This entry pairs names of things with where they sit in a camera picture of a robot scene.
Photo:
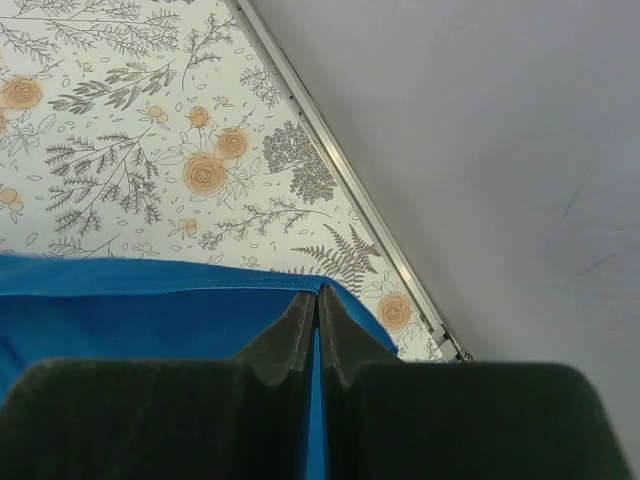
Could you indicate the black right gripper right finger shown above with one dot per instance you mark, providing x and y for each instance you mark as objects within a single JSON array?
[{"x": 388, "y": 419}]

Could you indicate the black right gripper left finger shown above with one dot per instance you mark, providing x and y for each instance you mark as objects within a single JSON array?
[{"x": 244, "y": 417}]

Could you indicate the blue cloth napkin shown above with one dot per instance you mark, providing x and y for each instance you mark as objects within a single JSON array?
[{"x": 151, "y": 309}]

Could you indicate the aluminium table edge rail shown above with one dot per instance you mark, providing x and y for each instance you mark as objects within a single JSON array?
[{"x": 302, "y": 104}]

